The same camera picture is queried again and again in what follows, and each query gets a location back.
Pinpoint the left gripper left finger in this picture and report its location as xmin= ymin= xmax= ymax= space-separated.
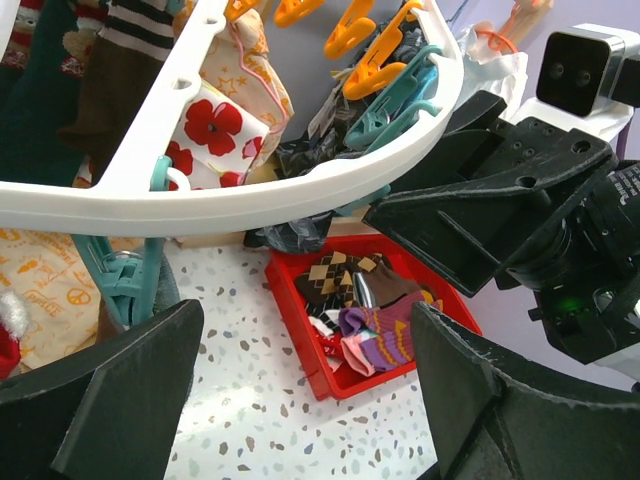
xmin=1 ymin=300 xmax=204 ymax=479

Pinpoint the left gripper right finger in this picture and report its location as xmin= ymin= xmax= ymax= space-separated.
xmin=411 ymin=302 xmax=639 ymax=479

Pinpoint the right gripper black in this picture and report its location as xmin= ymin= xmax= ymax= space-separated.
xmin=364 ymin=90 xmax=617 ymax=297

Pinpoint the teal clothespin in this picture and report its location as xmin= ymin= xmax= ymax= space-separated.
xmin=71 ymin=234 xmax=164 ymax=327

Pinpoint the white round clip hanger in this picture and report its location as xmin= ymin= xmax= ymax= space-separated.
xmin=0 ymin=0 xmax=465 ymax=240

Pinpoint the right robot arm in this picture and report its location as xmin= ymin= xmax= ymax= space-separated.
xmin=364 ymin=91 xmax=639 ymax=378

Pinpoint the white pleated dress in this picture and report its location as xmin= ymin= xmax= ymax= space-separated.
xmin=456 ymin=27 xmax=528 ymax=120

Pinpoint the purple striped sock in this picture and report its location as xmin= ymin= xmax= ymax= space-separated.
xmin=338 ymin=290 xmax=443 ymax=377

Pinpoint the red bear sock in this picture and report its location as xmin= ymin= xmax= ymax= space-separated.
xmin=1 ymin=289 xmax=31 ymax=380

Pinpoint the orange clothespin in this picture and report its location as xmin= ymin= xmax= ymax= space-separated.
xmin=343 ymin=0 xmax=423 ymax=101

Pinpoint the brown argyle sock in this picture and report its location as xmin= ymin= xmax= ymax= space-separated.
xmin=294 ymin=251 xmax=392 ymax=307

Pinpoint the dark patterned garment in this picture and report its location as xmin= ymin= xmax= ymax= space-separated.
xmin=243 ymin=28 xmax=442 ymax=254

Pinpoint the red plastic tray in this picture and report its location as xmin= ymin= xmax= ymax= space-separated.
xmin=266 ymin=235 xmax=481 ymax=400

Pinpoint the floral cream garment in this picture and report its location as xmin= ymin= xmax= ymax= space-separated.
xmin=1 ymin=10 xmax=294 ymax=369

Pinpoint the dark green sock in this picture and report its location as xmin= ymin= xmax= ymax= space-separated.
xmin=1 ymin=0 xmax=109 ymax=186

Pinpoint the brown striped hanging sock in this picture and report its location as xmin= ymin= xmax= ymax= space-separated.
xmin=59 ymin=0 xmax=185 ymax=184

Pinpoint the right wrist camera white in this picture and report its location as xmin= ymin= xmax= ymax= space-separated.
xmin=509 ymin=23 xmax=639 ymax=144

